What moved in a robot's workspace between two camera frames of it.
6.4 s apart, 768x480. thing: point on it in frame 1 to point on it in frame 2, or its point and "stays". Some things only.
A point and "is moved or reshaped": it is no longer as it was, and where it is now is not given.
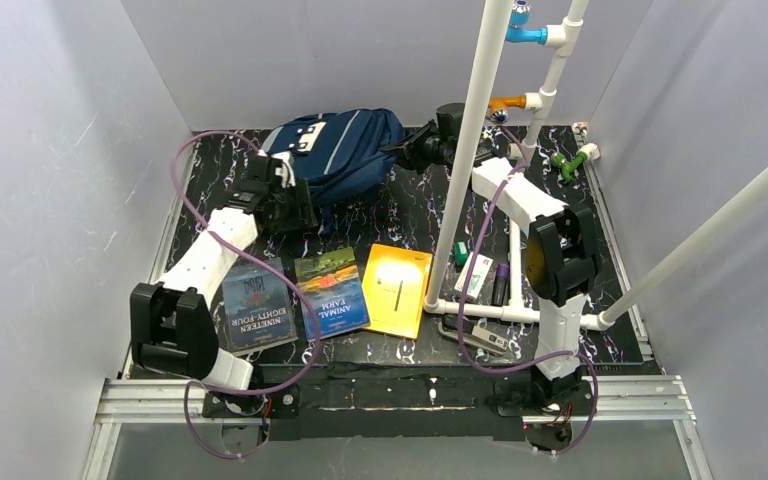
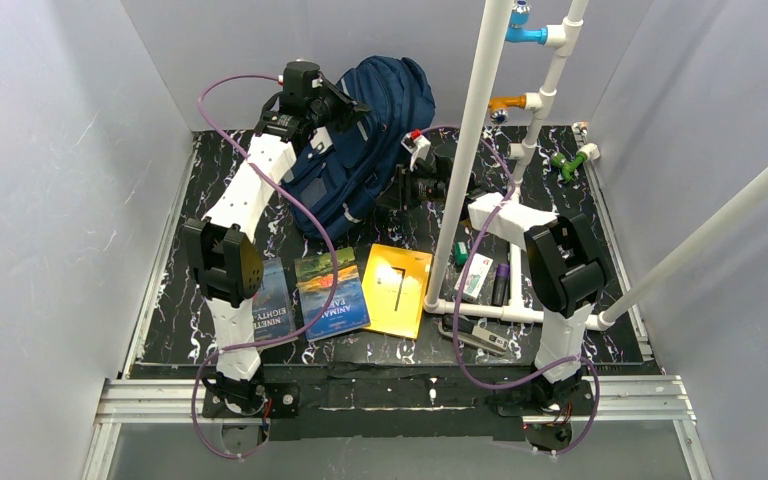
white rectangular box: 480,272 stays
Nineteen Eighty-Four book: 260,307 stays
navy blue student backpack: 336,151 is moved or reshaped
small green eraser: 461,252 stays
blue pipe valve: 519,29 stays
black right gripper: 414,145 to 412,189
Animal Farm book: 331,280 stays
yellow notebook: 380,287 stays
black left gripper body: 292,208 to 339,105
